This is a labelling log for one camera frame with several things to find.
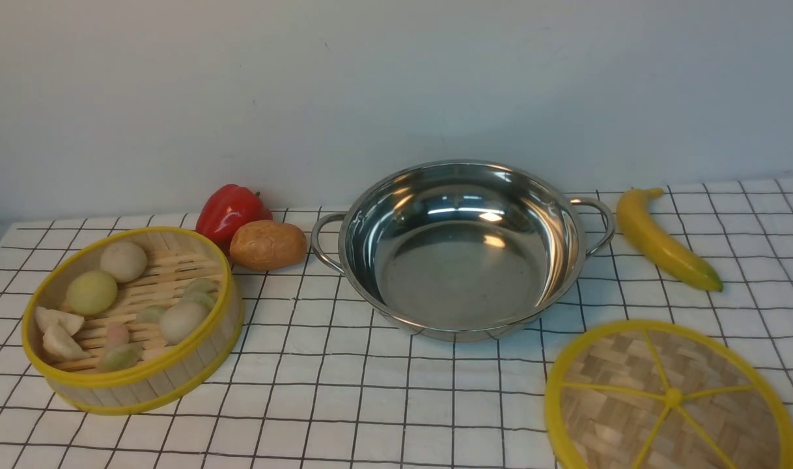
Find green dumpling middle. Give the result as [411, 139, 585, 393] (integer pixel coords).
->
[134, 305, 167, 324]

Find green dumpling front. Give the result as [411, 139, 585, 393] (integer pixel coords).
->
[96, 343, 143, 372]

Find green dumpling right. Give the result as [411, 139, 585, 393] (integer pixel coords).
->
[180, 278, 219, 312]

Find red bell pepper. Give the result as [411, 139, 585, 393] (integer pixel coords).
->
[195, 184, 273, 253]

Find pink small dumpling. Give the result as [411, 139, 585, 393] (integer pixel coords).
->
[104, 322, 130, 350]

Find yellow-green round bun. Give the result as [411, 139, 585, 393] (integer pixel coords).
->
[66, 270, 118, 317]

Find stainless steel pot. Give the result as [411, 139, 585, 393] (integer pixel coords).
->
[310, 160, 616, 343]

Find white dumpling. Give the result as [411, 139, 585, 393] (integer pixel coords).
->
[35, 306, 85, 336]
[42, 323, 92, 362]

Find white bun front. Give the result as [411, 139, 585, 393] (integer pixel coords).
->
[159, 301, 209, 345]

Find white dumpling lower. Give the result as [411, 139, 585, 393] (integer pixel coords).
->
[42, 323, 92, 362]

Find brown potato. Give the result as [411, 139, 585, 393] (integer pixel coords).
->
[229, 220, 309, 271]

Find white round bun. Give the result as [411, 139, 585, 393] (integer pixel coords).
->
[100, 241, 148, 284]

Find white dumpling upper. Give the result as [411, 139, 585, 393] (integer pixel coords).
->
[35, 306, 85, 336]

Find bamboo steamer basket yellow rim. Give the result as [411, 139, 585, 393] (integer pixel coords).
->
[21, 227, 244, 415]

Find woven bamboo steamer lid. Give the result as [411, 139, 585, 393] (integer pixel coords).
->
[544, 320, 793, 468]

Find green dumpling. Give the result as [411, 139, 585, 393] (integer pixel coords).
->
[180, 278, 219, 312]
[134, 305, 167, 324]
[96, 343, 143, 372]

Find yellow banana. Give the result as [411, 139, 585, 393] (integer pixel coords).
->
[615, 188, 724, 292]

